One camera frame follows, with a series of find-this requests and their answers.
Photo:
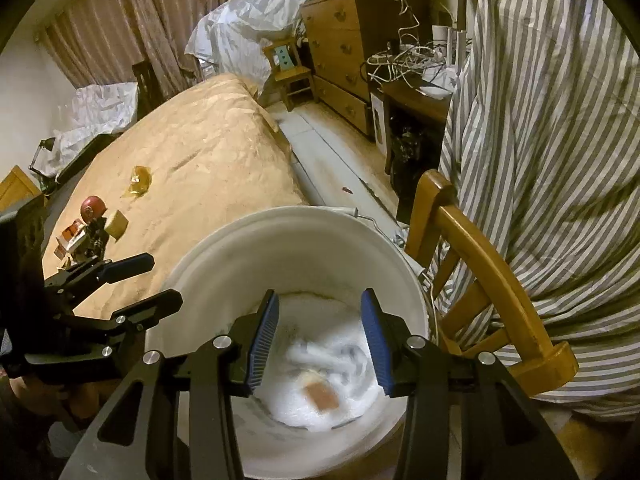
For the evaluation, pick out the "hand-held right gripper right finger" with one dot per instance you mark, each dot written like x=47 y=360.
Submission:
x=377 y=345

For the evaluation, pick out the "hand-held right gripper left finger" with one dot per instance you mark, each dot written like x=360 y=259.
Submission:
x=265 y=335

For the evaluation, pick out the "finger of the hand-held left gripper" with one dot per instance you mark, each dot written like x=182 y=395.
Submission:
x=150 y=307
x=127 y=267

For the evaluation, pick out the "black torn packet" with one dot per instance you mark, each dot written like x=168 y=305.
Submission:
x=96 y=244

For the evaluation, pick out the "white plastic bucket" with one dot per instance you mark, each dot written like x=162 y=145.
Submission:
x=225 y=270

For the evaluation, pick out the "tan paper packet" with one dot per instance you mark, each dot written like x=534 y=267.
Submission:
x=116 y=223

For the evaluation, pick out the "crumpled white plastic bag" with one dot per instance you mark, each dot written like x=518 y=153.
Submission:
x=325 y=355

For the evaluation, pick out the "red drink carton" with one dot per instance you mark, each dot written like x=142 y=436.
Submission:
x=70 y=240

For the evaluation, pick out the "red ball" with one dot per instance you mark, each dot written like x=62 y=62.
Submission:
x=93 y=207

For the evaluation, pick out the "brown snack wrapper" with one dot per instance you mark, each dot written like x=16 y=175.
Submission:
x=322 y=395

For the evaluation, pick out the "yellow plastic wrapper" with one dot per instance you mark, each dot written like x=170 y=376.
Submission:
x=137 y=180

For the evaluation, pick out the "light wooden cabinet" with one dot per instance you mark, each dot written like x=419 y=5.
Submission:
x=17 y=187

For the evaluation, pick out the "black desk lamp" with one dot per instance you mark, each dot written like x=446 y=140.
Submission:
x=42 y=160

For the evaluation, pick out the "tan bed sheet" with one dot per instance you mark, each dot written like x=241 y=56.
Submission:
x=200 y=160

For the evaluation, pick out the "small crumpled white plastic sheet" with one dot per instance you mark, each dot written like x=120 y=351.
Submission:
x=95 y=110

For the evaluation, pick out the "dark chair back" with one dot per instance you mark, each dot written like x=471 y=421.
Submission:
x=147 y=87

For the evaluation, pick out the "white box under desk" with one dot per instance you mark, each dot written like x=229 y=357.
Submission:
x=378 y=125

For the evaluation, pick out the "dark wooden desk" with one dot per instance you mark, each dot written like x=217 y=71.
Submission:
x=415 y=102

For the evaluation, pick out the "brown curtain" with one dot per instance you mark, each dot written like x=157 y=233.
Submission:
x=150 y=20

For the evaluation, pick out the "small wooden child chair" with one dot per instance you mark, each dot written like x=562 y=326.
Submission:
x=292 y=70

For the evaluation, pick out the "grey striped cloth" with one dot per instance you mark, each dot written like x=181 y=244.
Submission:
x=550 y=135

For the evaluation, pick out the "large crumpled white plastic sheet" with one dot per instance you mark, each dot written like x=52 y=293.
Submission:
x=240 y=20

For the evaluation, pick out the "wooden dresser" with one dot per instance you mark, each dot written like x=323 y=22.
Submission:
x=340 y=60

